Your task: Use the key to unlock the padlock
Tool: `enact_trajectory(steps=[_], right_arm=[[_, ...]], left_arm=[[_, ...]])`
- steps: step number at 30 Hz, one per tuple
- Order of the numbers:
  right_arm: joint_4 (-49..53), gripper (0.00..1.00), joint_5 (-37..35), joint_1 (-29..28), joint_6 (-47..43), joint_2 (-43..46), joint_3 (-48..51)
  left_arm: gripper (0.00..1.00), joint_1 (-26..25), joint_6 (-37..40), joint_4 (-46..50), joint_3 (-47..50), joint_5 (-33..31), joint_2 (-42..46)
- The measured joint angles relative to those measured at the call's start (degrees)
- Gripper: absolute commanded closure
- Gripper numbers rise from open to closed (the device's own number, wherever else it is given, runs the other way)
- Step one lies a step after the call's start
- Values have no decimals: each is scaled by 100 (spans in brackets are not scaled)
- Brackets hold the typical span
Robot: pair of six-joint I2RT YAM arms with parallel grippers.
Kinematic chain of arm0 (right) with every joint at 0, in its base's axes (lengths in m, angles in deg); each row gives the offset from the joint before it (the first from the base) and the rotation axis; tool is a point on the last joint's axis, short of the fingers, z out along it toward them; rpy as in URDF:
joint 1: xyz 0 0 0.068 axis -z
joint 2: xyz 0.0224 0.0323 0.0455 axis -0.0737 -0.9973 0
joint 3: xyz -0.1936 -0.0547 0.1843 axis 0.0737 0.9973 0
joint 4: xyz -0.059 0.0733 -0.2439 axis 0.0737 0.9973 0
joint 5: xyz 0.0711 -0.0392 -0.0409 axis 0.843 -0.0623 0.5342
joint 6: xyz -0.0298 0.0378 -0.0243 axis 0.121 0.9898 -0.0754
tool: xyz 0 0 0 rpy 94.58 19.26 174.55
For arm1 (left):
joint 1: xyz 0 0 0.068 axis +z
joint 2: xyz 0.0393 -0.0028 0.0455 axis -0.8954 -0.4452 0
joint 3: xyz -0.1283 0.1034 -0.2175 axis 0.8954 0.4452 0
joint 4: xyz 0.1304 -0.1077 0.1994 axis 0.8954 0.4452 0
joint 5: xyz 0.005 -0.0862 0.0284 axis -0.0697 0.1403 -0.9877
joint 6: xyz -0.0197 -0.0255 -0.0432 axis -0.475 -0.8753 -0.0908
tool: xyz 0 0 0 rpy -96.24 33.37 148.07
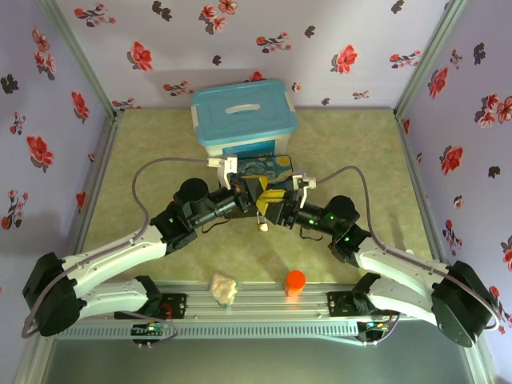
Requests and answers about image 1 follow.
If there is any slotted grey cable duct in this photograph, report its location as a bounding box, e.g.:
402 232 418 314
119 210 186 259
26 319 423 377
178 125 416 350
66 318 361 342

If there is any orange cylindrical container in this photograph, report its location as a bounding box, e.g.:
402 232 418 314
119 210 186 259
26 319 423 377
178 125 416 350
282 270 309 299

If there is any white storage box blue lid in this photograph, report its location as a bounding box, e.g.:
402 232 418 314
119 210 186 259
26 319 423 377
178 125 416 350
190 78 301 159

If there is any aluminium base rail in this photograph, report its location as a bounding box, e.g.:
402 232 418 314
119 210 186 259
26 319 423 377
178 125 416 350
158 281 361 322

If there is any aluminium side rail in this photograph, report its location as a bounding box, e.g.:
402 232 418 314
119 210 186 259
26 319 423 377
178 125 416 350
10 114 126 384
394 115 512 384

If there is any crumpled white tissue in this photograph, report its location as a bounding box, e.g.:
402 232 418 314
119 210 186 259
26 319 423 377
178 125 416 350
209 272 239 310

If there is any small circuit board with LEDs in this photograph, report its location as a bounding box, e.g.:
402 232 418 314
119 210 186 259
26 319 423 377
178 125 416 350
130 322 171 345
358 318 395 346

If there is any aluminium corner post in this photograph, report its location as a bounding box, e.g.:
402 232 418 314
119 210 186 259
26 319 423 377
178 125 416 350
393 0 467 121
38 0 123 119

